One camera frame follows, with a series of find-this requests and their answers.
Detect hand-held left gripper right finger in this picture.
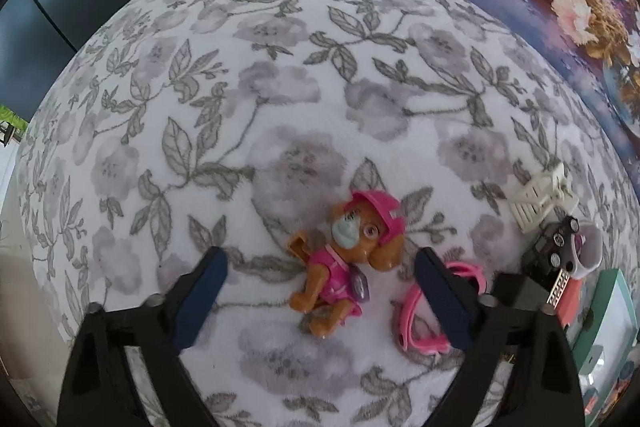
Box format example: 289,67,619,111
414,247,586,427

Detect green item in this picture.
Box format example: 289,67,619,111
0,104,28,148

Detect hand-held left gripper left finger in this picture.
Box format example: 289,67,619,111
57,246,230,427

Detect pink toy goggles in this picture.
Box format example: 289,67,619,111
392,261,488,355

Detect green box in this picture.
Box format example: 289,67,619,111
570,269,640,408

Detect flower painting canvas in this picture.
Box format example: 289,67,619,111
467,0,640,142

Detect white purple cup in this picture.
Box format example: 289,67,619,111
570,222,606,280

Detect brown dog toy pink helmet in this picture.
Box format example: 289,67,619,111
286,189,405,340

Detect floral grey white blanket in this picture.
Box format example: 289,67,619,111
0,0,640,427

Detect white plastic toy piece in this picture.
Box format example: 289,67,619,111
507,162,580,235

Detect red toy with white ladder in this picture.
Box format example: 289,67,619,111
545,269,585,333

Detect dark cabinet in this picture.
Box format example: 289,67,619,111
0,0,146,112

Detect black toy car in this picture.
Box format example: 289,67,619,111
521,216,581,280

